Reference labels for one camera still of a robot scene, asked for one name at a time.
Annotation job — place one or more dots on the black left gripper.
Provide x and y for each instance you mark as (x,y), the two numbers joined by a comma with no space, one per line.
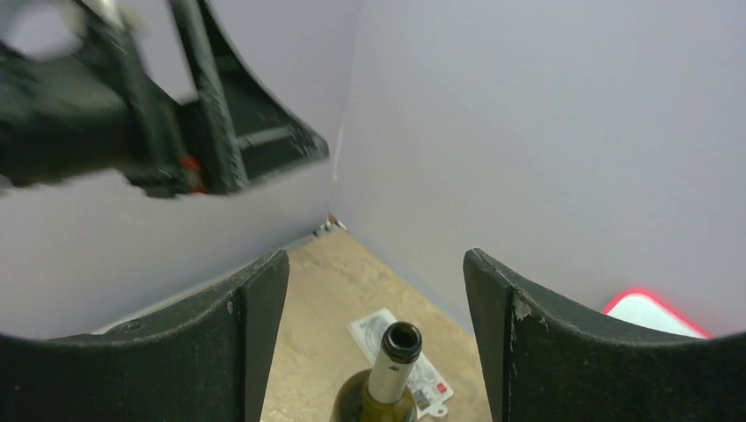
(91,109)

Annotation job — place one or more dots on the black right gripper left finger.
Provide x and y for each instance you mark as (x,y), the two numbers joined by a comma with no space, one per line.
(206,357)

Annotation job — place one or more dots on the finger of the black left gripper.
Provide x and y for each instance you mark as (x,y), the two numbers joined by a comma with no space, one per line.
(237,133)

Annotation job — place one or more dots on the pink framed whiteboard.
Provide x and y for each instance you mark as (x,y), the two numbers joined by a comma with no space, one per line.
(643,308)

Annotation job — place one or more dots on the white ruler set package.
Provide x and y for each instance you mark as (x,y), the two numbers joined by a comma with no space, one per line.
(430,390)

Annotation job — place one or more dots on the olive bottle silver cap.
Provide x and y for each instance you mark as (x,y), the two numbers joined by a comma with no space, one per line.
(381,393)

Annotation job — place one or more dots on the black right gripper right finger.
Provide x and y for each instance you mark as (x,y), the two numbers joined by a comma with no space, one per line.
(545,357)

